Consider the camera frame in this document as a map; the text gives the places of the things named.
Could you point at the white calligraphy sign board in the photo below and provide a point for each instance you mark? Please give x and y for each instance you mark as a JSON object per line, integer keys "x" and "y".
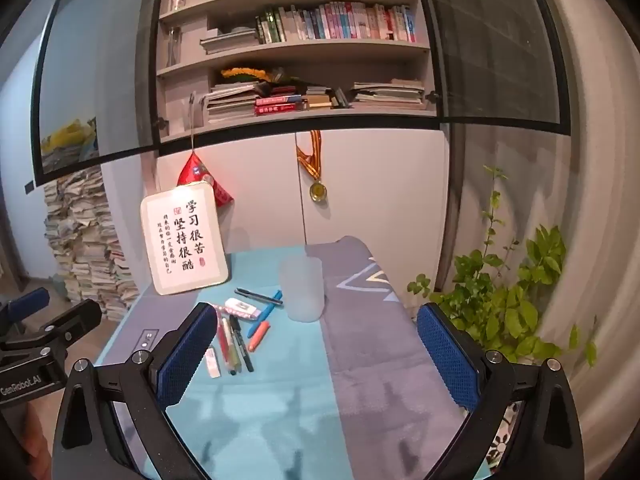
{"x": 185, "y": 240}

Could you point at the pair of red books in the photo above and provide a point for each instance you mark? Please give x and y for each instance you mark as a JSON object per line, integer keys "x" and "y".
{"x": 280, "y": 106}

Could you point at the yellow green flower ornament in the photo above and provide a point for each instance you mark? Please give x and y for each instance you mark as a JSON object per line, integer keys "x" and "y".
{"x": 245, "y": 72}

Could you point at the frosted plastic cup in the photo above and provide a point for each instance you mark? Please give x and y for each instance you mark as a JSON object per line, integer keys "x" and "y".
{"x": 301, "y": 290}

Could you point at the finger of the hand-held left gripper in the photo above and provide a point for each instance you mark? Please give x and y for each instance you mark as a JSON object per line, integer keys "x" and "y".
{"x": 75, "y": 321}
{"x": 30, "y": 301}

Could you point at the wide stack of booklets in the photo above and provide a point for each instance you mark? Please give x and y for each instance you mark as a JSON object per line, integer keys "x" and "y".
{"x": 387, "y": 92}

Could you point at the grey utility knife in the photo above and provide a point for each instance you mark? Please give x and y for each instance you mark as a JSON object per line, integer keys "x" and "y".
{"x": 257, "y": 296}

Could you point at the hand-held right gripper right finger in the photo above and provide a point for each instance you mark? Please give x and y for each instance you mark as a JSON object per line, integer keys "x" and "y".
{"x": 445, "y": 360}

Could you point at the row of colourful books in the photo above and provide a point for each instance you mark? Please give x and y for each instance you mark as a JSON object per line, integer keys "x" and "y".
{"x": 345, "y": 22}

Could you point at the red pyramid hanging ornament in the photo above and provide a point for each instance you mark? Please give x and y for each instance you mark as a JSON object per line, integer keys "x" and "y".
{"x": 195, "y": 172}

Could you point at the left glass cabinet door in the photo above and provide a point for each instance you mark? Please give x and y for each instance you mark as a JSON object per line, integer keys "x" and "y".
{"x": 95, "y": 60}

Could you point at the floral patterned cloth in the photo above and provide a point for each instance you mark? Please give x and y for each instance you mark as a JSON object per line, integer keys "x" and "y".
{"x": 502, "y": 440}

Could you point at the stack of grey booklets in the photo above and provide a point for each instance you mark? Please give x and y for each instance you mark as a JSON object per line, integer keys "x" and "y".
{"x": 230, "y": 102}

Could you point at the blue pen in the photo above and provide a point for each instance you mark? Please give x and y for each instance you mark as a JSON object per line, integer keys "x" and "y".
{"x": 272, "y": 302}

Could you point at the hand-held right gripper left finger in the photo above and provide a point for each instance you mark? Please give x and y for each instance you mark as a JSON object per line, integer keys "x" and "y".
{"x": 186, "y": 355}

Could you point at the black wall switch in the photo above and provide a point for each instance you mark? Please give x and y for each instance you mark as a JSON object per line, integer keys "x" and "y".
{"x": 29, "y": 188}

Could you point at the white curtain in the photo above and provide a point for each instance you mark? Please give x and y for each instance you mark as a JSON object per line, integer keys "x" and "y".
{"x": 595, "y": 160}

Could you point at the glass cabinet door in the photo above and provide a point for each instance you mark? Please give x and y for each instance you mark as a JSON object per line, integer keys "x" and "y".
{"x": 495, "y": 40}
{"x": 95, "y": 60}

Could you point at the small stack of books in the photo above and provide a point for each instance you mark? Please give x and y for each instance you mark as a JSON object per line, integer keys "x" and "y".
{"x": 322, "y": 97}

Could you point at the gold medal with striped ribbon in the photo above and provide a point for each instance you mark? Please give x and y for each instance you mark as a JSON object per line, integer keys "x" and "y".
{"x": 318, "y": 190}

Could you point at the tall stack of papers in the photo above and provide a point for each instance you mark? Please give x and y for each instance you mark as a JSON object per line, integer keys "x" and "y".
{"x": 80, "y": 240}

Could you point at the white purple correction tape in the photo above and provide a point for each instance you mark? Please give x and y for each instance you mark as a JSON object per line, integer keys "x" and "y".
{"x": 242, "y": 307}

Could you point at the white eraser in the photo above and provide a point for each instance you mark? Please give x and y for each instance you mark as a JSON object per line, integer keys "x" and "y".
{"x": 212, "y": 362}

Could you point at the right glass cabinet door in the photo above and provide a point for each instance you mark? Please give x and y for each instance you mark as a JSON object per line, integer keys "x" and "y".
{"x": 495, "y": 40}

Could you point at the green leafy plant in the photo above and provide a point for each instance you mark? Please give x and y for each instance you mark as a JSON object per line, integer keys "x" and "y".
{"x": 505, "y": 305}

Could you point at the grey bookshelf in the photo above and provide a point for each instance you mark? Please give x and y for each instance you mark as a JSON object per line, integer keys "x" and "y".
{"x": 300, "y": 52}

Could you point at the orange marker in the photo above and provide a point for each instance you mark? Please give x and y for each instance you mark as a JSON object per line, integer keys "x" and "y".
{"x": 257, "y": 340}

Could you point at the black marker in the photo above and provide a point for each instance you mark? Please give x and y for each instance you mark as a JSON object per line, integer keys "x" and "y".
{"x": 242, "y": 345}

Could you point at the light green pen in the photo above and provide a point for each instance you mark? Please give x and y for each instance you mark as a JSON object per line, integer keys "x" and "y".
{"x": 231, "y": 360}

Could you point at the person's left forearm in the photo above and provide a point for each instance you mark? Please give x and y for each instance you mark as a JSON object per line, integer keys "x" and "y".
{"x": 37, "y": 435}

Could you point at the white cabinet door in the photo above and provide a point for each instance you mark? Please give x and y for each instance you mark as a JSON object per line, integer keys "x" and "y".
{"x": 380, "y": 185}
{"x": 260, "y": 190}

